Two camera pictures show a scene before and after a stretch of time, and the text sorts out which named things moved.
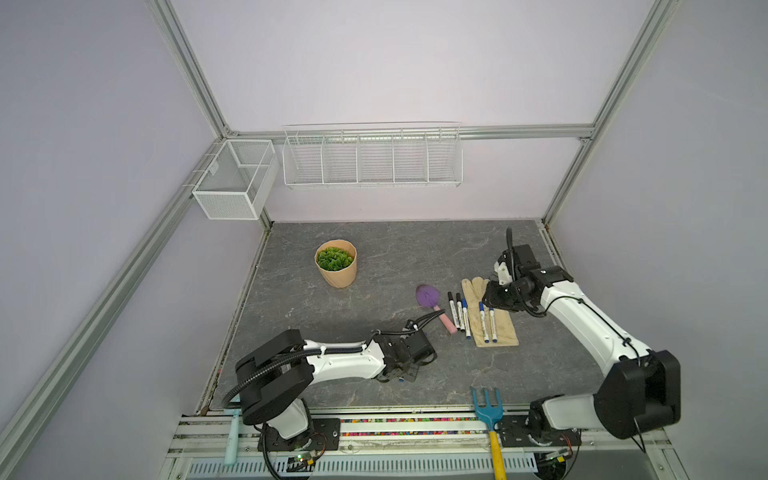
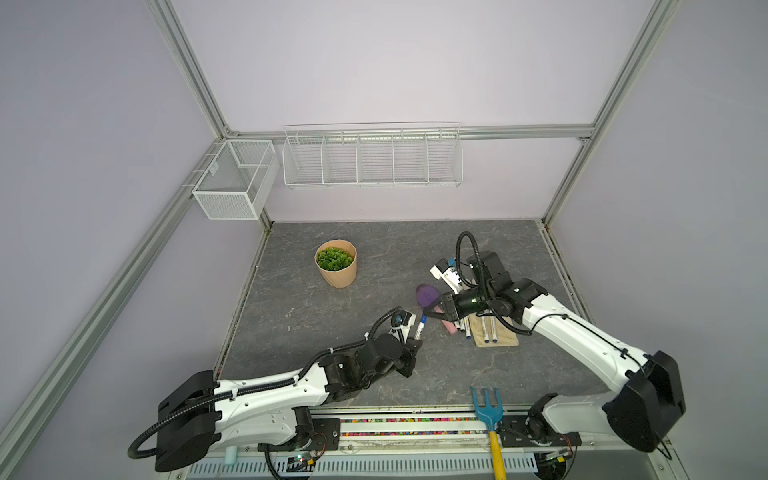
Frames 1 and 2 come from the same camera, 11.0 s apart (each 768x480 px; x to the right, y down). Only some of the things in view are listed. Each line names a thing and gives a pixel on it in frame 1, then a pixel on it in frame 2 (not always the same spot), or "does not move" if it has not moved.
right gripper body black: x=504 y=297 to x=473 y=302
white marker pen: x=493 y=325 does not move
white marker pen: x=483 y=323 does not move
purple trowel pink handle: x=428 y=295 does not move
